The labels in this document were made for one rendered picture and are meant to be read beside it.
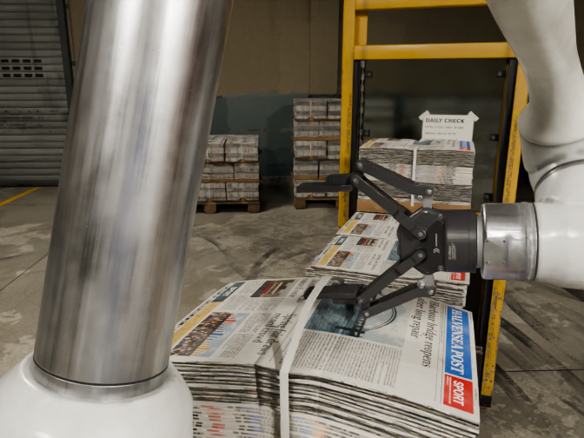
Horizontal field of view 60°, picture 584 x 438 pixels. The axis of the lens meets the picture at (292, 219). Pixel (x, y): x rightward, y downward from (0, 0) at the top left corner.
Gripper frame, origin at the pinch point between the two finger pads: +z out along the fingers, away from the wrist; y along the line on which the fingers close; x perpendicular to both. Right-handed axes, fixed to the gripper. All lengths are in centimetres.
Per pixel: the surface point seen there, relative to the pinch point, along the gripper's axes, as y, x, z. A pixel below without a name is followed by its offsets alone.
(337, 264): 22, 54, 10
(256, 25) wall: -127, 640, 248
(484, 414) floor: 131, 161, -30
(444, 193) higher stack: 15, 109, -14
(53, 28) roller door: -142, 539, 507
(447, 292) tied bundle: 26, 50, -16
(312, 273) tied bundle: 23, 51, 16
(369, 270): 23, 52, 2
